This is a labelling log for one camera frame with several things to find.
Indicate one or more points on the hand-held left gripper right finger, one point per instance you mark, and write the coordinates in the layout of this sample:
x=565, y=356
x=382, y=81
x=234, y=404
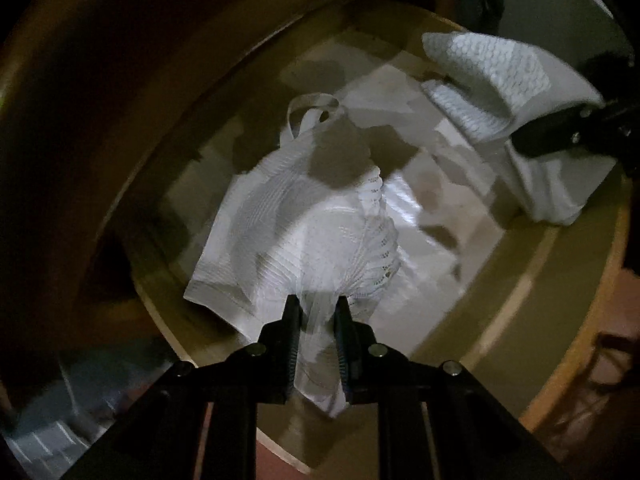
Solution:
x=342, y=335

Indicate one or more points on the wooden drawer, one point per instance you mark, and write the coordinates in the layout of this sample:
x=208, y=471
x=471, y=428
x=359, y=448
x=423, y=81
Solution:
x=450, y=240

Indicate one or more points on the white honeycomb pattern underwear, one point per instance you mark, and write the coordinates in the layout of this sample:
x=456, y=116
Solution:
x=495, y=70

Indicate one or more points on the white ribbed tank top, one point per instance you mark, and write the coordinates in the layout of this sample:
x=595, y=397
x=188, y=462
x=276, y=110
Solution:
x=280, y=240

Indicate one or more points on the grey striped blanket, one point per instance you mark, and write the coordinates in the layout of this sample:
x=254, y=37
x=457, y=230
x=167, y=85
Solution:
x=50, y=440

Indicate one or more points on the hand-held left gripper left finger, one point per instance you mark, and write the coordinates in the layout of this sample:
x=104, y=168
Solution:
x=295, y=330

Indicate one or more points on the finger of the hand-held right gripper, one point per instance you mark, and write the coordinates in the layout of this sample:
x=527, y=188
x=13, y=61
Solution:
x=545, y=132

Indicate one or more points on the wooden nightstand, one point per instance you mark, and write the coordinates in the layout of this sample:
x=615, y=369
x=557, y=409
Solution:
x=125, y=85

